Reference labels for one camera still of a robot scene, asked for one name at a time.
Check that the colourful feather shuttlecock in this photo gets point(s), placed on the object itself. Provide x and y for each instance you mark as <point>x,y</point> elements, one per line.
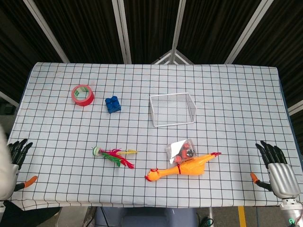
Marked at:
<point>113,155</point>

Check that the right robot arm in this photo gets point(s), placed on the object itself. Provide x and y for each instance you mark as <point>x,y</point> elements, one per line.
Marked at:
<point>292,211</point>

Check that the yellow rubber chicken toy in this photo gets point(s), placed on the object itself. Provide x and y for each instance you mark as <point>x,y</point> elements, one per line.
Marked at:
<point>182,168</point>

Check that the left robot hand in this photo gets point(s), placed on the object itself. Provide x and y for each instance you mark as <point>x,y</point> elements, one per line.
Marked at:
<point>17,151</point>

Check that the red tape roll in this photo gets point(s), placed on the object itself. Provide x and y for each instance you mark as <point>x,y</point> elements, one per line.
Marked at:
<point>82,95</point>

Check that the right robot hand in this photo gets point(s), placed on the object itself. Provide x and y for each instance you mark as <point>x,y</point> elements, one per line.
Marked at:
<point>281,175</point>

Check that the clear plastic box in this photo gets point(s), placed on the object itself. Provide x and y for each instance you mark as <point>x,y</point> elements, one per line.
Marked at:
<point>172,110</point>

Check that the white checkered tablecloth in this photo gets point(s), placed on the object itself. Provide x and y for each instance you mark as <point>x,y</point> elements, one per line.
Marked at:
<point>151,134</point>

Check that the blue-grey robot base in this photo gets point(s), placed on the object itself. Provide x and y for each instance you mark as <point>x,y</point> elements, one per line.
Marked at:
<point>145,217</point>

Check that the aluminium frame structure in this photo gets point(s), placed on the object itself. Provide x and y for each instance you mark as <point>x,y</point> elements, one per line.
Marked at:
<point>151,30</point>

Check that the clear bag of small parts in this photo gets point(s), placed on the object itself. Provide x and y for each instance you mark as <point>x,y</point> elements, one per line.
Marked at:
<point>181,151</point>

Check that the blue toy building block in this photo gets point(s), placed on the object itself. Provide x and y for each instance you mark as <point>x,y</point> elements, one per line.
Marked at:
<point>113,104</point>

